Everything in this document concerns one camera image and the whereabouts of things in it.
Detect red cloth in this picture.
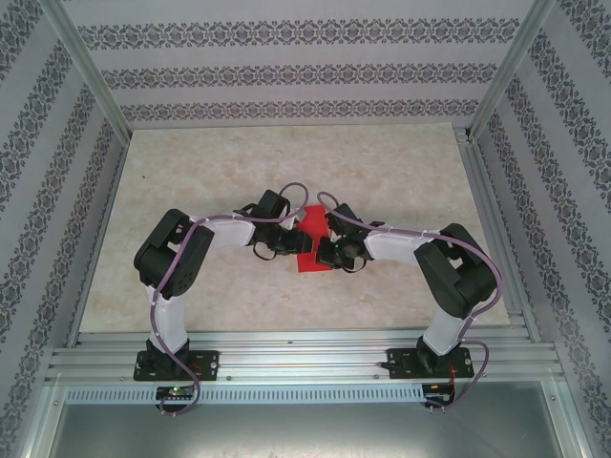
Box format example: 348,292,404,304
294,204,335,275

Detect aluminium mounting beam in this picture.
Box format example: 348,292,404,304
45,327,567,384

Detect small circuit board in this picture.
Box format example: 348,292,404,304
156,385,197,402
422,381,457,406

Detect grey metal panel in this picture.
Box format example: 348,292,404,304
37,403,586,458

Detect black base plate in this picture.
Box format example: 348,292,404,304
386,346,474,381
135,349,221,383

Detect purple cable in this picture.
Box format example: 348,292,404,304
149,183,310,419
316,190,506,415

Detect slotted grey cable duct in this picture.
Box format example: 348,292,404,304
64,385,429,405

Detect aluminium table side rail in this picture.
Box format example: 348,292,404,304
455,128,543,344
66,135,133,348

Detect aluminium frame post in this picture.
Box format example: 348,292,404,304
467,0,559,142
37,0,133,142

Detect aluminium lower frame strut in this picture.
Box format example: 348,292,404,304
543,381,593,458
21,381,68,458

